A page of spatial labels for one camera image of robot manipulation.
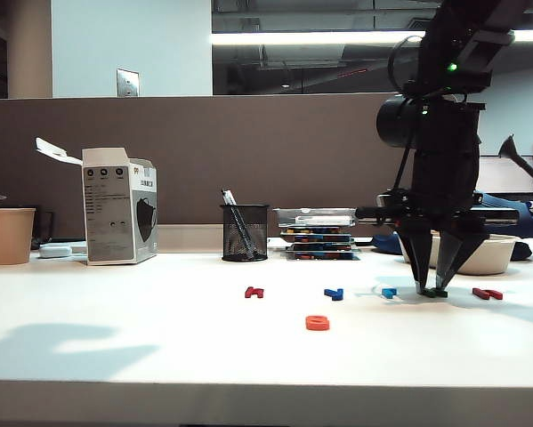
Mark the brown desk partition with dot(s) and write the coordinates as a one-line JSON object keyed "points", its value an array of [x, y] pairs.
{"points": [[248, 147]]}

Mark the brown paper cup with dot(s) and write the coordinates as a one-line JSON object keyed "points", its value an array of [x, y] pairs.
{"points": [[10, 236]]}

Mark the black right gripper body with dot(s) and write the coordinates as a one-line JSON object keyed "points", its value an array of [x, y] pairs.
{"points": [[446, 178]]}

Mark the dark blue letter y magnet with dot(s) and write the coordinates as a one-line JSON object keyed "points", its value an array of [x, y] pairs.
{"points": [[335, 294]]}

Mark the green letter k magnet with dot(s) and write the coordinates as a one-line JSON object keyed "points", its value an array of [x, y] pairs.
{"points": [[433, 293]]}

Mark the white grey mask box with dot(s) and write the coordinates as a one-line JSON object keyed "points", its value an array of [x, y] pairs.
{"points": [[110, 213]]}

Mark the red letter h magnet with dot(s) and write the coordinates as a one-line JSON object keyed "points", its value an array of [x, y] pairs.
{"points": [[253, 292]]}

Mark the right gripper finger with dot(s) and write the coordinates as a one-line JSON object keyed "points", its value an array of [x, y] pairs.
{"points": [[419, 253], [455, 249]]}

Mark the red letter n magnet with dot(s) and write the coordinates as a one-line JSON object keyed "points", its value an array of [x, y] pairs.
{"points": [[487, 293]]}

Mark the small white case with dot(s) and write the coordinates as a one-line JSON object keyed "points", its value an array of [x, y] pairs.
{"points": [[54, 252]]}

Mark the black mesh pen holder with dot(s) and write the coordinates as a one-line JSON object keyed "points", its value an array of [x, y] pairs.
{"points": [[244, 236]]}

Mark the ceiling light strip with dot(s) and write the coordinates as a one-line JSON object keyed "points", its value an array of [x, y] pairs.
{"points": [[315, 37]]}

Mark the white computer monitor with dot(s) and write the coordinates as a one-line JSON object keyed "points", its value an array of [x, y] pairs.
{"points": [[506, 175]]}

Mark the light blue letter r magnet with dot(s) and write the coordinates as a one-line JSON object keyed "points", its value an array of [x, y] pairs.
{"points": [[388, 292]]}

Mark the black white pen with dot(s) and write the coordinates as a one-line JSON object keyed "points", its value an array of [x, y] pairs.
{"points": [[227, 196]]}

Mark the white oval pulp tray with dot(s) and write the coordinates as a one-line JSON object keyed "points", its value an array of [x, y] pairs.
{"points": [[493, 258]]}

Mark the silver wall plate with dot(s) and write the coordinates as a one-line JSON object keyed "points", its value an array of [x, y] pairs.
{"points": [[127, 83]]}

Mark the flat magnet set box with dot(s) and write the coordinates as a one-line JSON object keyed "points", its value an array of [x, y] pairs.
{"points": [[315, 231], [319, 247], [319, 256], [315, 239]]}

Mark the blue fabric bag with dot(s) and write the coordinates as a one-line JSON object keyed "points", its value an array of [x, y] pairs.
{"points": [[526, 227]]}

